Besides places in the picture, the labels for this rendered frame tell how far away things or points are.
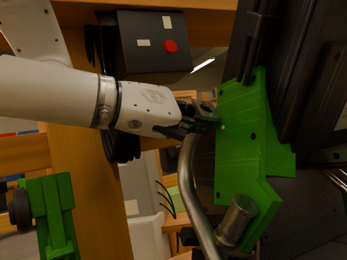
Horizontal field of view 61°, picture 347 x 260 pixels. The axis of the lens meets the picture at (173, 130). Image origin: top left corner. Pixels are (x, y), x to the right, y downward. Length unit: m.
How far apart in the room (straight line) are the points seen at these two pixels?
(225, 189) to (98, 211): 0.33
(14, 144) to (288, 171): 0.60
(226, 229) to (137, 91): 0.24
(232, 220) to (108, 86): 0.25
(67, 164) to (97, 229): 0.16
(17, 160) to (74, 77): 0.39
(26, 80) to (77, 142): 0.31
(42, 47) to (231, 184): 0.37
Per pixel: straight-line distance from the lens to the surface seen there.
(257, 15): 0.44
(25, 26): 0.51
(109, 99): 0.43
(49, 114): 0.44
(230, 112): 0.50
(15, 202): 0.54
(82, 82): 0.44
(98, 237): 0.72
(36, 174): 7.36
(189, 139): 0.54
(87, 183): 0.71
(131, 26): 0.70
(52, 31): 0.52
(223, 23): 0.91
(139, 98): 0.46
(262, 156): 0.43
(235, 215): 0.41
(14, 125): 10.50
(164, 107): 0.46
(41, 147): 0.79
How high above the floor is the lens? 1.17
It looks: 4 degrees up
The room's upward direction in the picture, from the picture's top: 10 degrees counter-clockwise
